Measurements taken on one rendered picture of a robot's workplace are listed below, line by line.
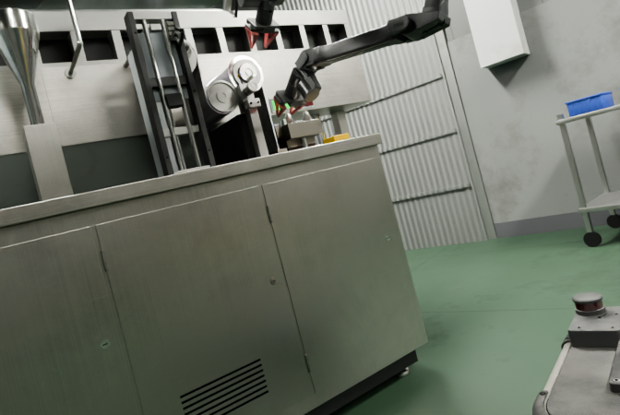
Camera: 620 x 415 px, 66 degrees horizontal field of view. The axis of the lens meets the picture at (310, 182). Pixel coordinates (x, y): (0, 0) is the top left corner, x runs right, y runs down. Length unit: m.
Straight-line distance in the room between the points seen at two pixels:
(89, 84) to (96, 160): 0.29
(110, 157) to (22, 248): 0.75
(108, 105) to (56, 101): 0.18
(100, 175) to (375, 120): 2.84
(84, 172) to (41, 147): 0.31
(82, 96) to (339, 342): 1.31
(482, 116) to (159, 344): 3.13
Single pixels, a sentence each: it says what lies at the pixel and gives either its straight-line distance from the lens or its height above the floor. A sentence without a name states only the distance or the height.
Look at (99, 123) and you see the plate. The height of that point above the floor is 1.21.
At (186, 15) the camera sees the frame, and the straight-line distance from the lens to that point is 2.27.
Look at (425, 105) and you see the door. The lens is 4.07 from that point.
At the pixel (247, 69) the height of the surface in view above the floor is 1.26.
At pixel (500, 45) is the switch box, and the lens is 3.74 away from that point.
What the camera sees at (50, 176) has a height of 1.00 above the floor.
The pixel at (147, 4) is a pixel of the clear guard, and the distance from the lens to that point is 2.24.
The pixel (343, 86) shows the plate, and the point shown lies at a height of 1.24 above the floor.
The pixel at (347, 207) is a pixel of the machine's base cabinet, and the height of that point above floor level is 0.67.
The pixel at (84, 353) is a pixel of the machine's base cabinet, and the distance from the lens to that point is 1.35.
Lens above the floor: 0.78
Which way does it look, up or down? level
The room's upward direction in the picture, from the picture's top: 14 degrees counter-clockwise
